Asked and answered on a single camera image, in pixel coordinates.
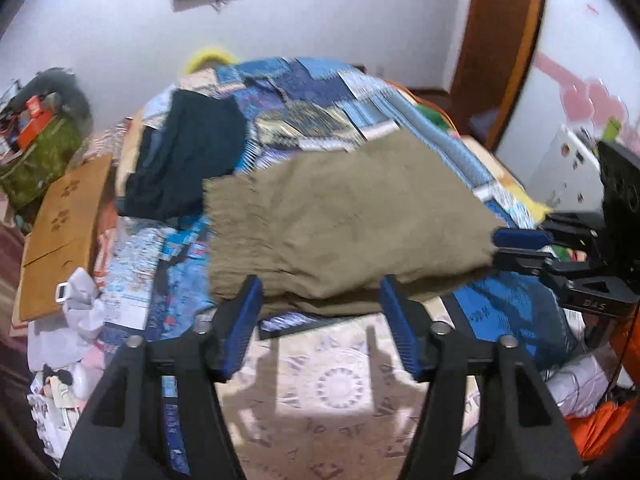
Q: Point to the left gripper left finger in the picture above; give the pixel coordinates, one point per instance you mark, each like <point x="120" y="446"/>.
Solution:
<point x="121" y="432"/>

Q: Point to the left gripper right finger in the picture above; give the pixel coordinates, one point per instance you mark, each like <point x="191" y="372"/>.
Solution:
<point x="521" y="433"/>

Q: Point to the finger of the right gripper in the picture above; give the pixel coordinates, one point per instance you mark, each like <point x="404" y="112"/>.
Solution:
<point x="533" y="239"/>
<point x="523" y="261"/>

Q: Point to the khaki pants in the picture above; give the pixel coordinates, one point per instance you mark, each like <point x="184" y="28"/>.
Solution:
<point x="322" y="229"/>

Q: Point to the white cabinet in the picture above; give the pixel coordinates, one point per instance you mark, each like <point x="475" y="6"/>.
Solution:
<point x="568" y="176"/>

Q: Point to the orange right sleeve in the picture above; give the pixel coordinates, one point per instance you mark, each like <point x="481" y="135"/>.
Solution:
<point x="593" y="434"/>

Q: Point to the green patterned bag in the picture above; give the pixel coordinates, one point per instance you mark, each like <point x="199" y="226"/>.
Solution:
<point x="27" y="175"/>

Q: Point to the dark navy folded garment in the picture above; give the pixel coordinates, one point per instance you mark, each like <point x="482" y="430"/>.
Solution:
<point x="202" y="138"/>

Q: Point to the orange box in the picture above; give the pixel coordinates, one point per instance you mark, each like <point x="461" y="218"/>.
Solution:
<point x="39" y="117"/>

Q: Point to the yellow pillow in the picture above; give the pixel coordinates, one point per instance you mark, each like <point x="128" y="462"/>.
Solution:
<point x="209" y="57"/>

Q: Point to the grey plush toy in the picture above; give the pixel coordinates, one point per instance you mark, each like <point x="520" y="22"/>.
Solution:
<point x="63" y="83"/>

